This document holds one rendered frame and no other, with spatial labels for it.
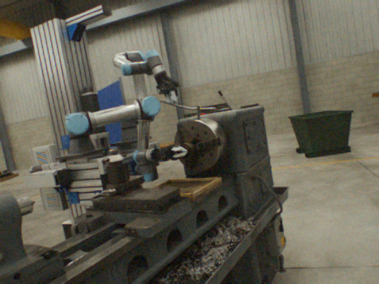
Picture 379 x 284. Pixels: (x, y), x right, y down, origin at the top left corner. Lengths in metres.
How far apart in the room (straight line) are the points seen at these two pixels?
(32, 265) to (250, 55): 11.46
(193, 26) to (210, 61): 1.53
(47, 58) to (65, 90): 0.26
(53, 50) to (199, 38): 10.51
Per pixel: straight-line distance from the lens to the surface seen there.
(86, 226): 1.35
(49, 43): 2.24
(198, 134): 1.76
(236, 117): 1.83
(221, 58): 12.14
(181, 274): 1.52
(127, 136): 2.20
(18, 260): 1.02
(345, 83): 12.04
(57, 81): 2.18
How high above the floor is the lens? 1.27
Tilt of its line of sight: 6 degrees down
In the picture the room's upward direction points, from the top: 10 degrees counter-clockwise
